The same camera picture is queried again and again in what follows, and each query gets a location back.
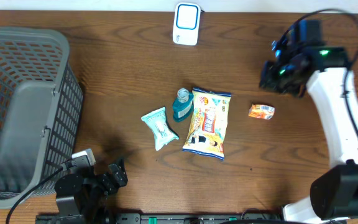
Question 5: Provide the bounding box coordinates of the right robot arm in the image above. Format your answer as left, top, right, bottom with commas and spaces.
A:
259, 20, 358, 223

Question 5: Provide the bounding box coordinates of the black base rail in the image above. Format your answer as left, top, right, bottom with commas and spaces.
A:
116, 213, 282, 224

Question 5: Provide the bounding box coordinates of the white barcode scanner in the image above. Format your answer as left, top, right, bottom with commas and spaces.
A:
172, 2, 201, 46

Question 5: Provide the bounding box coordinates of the orange tissue pack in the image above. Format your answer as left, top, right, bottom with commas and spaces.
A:
248, 105, 275, 120

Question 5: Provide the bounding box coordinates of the grey plastic basket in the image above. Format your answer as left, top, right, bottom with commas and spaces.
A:
0, 27, 83, 209

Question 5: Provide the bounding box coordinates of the mint wet wipes pack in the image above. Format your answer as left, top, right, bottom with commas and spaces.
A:
141, 107, 179, 151

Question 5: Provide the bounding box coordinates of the blue mouthwash bottle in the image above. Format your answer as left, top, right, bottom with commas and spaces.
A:
172, 88, 194, 122

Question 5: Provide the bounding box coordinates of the yellow snack bag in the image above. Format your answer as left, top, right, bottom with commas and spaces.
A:
182, 88, 231, 160

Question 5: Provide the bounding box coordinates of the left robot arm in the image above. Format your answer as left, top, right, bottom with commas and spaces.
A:
35, 156, 128, 224

